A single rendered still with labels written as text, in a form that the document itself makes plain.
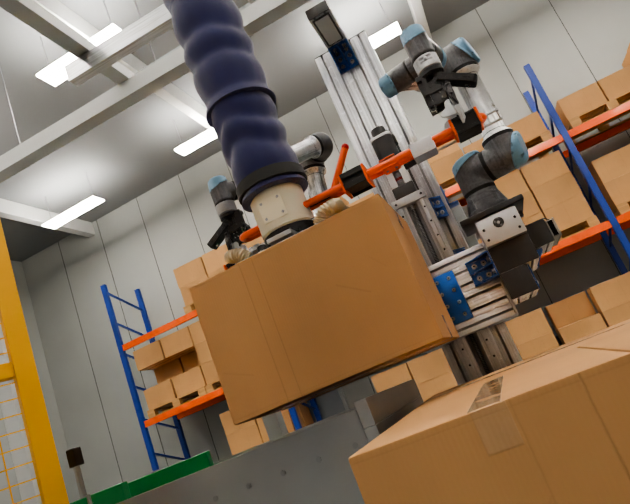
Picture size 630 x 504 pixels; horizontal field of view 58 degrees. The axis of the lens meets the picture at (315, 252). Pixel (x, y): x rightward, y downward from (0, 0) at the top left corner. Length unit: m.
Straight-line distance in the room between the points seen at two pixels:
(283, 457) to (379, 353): 0.34
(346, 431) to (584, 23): 10.43
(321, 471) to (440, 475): 0.55
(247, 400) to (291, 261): 0.39
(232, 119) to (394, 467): 1.26
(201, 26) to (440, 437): 1.55
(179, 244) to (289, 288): 10.56
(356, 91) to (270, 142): 0.83
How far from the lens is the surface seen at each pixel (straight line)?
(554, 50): 11.12
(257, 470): 1.40
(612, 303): 8.80
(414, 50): 1.80
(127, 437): 12.67
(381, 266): 1.45
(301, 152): 2.26
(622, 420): 0.82
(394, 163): 1.68
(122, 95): 4.38
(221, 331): 1.60
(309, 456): 1.35
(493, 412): 0.81
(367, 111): 2.48
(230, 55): 1.92
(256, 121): 1.80
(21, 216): 11.96
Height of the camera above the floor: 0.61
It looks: 15 degrees up
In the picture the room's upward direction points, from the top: 22 degrees counter-clockwise
